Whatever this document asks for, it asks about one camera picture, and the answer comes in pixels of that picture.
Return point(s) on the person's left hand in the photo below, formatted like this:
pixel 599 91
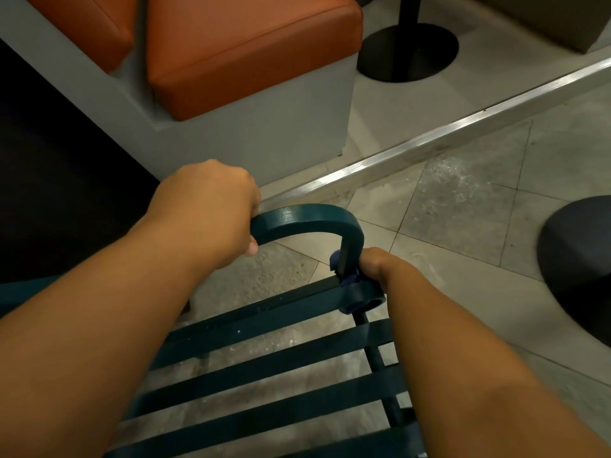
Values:
pixel 210 209

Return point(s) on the metal floor edge strip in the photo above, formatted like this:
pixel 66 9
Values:
pixel 429 138

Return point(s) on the blue cleaning cloth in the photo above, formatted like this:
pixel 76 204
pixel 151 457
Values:
pixel 340 262

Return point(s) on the dark planter box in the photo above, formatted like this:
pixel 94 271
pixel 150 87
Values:
pixel 47 185

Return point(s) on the dark green metal chair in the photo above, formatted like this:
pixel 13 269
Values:
pixel 267 357

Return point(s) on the person's left forearm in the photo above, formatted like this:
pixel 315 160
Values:
pixel 86 338

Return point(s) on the beige table with black legs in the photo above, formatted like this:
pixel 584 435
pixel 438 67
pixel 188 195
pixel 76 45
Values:
pixel 405 47

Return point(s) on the person's right forearm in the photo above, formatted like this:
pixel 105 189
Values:
pixel 477 376

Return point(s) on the beige square table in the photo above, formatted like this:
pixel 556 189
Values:
pixel 582 262

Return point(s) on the orange cushioned bench grey base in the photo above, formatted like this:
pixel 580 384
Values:
pixel 238 57

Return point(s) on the person's right hand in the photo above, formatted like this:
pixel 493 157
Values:
pixel 382 269

